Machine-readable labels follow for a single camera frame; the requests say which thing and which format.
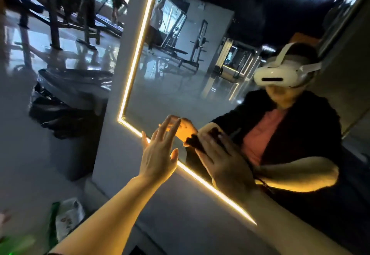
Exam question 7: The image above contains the person's right hand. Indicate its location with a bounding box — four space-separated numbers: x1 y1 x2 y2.
193 129 259 202

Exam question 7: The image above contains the person's left hand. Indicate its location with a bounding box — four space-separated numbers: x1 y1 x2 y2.
138 114 183 187

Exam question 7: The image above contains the large wall mirror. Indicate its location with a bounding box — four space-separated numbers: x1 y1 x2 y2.
91 0 370 255

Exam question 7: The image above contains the person's left forearm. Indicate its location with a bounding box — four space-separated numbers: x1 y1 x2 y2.
49 174 165 255

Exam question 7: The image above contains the black gym weight machine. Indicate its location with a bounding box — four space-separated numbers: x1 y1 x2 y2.
0 0 126 51

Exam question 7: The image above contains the dark brown cleaning cloth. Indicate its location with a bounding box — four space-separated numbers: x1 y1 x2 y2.
184 127 225 152

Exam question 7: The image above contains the dark grey plastic bin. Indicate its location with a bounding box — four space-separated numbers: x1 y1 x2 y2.
28 67 115 182

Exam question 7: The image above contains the person's right forearm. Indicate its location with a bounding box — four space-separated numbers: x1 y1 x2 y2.
243 185 353 255

